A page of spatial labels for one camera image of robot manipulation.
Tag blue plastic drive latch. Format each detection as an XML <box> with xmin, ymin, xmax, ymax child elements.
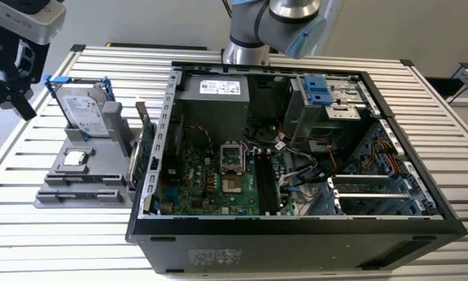
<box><xmin>301</xmin><ymin>75</ymin><xmax>333</xmax><ymax>106</ymax></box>

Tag black open PC case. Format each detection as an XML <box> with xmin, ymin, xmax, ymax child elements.
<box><xmin>124</xmin><ymin>60</ymin><xmax>468</xmax><ymax>275</ymax></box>

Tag black case fan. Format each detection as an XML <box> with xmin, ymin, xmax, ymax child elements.
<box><xmin>162</xmin><ymin>140</ymin><xmax>185</xmax><ymax>190</ymax></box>

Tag hard disk in blue carrier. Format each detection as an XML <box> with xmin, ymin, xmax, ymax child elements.
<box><xmin>44</xmin><ymin>74</ymin><xmax>117</xmax><ymax>142</ymax></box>

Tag grey power supply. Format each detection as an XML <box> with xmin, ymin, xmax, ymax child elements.
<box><xmin>174</xmin><ymin>73</ymin><xmax>251</xmax><ymax>145</ymax></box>

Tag red black fan wire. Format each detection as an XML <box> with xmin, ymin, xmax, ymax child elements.
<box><xmin>182</xmin><ymin>125</ymin><xmax>214</xmax><ymax>156</ymax></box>

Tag black RAM slot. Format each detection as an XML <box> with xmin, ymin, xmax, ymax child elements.
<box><xmin>263</xmin><ymin>150</ymin><xmax>277</xmax><ymax>216</ymax></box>
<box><xmin>259</xmin><ymin>150</ymin><xmax>272</xmax><ymax>216</ymax></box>
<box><xmin>253</xmin><ymin>150</ymin><xmax>267</xmax><ymax>216</ymax></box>

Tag white grey wire bundle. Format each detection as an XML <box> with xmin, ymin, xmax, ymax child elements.
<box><xmin>279</xmin><ymin>162</ymin><xmax>320</xmax><ymax>184</ymax></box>

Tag grey metal disk bay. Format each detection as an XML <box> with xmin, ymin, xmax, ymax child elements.
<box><xmin>307</xmin><ymin>173</ymin><xmax>433</xmax><ymax>218</ymax></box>

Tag wire bundle with white tags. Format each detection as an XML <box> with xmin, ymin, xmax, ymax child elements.
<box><xmin>244</xmin><ymin>133</ymin><xmax>296</xmax><ymax>155</ymax></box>

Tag grey parts rack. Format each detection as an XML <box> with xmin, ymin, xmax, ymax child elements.
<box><xmin>33</xmin><ymin>101</ymin><xmax>141</xmax><ymax>209</ymax></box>

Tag red yellow power wires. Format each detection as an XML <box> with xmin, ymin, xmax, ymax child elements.
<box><xmin>365</xmin><ymin>139</ymin><xmax>401</xmax><ymax>179</ymax></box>

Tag black box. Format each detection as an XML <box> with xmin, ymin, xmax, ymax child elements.
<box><xmin>424</xmin><ymin>76</ymin><xmax>464</xmax><ymax>104</ymax></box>

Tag orange data wire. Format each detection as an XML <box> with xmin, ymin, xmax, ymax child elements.
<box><xmin>279</xmin><ymin>121</ymin><xmax>339</xmax><ymax>170</ymax></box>

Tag thick black cable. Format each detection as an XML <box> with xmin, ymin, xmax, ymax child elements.
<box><xmin>284</xmin><ymin>156</ymin><xmax>361</xmax><ymax>191</ymax></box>

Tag CPU socket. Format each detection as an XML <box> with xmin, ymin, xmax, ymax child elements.
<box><xmin>221</xmin><ymin>173</ymin><xmax>245</xmax><ymax>194</ymax></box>

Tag silver CPU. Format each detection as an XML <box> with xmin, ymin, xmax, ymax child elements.
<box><xmin>61</xmin><ymin>150</ymin><xmax>89</xmax><ymax>166</ymax></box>

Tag green motherboard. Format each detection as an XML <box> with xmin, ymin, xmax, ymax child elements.
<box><xmin>157</xmin><ymin>125</ymin><xmax>297</xmax><ymax>217</ymax></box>

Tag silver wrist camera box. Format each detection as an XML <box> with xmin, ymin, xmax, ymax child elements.
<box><xmin>0</xmin><ymin>0</ymin><xmax>68</xmax><ymax>46</ymax></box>

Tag metal socket cover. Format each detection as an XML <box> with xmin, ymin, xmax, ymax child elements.
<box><xmin>218</xmin><ymin>139</ymin><xmax>247</xmax><ymax>174</ymax></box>

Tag green graphics card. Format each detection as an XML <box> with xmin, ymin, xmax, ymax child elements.
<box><xmin>126</xmin><ymin>98</ymin><xmax>158</xmax><ymax>190</ymax></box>

